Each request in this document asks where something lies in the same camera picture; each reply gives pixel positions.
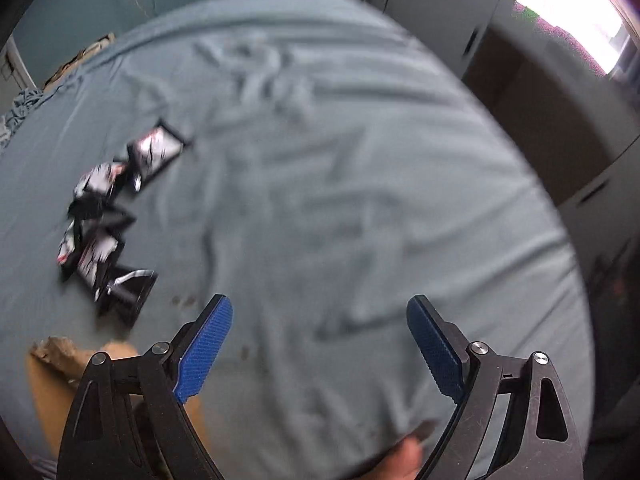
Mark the bright window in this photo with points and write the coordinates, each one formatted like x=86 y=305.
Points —
x=560 y=5

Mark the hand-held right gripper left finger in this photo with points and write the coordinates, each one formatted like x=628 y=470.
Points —
x=205 y=345

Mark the brown cardboard box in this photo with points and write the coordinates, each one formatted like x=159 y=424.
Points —
x=45 y=400

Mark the white door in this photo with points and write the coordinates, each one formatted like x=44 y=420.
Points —
x=12 y=72

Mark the crumpled blue white cloth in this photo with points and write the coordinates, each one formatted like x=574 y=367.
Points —
x=20 y=115

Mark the pile of black snack packets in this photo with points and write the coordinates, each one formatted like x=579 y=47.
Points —
x=107 y=220

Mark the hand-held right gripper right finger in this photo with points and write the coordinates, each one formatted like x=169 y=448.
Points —
x=435 y=345

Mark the wooden frame beside bed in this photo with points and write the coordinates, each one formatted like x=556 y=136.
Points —
x=80 y=62

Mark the white cabinet unit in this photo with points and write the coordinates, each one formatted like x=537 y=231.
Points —
x=550 y=110

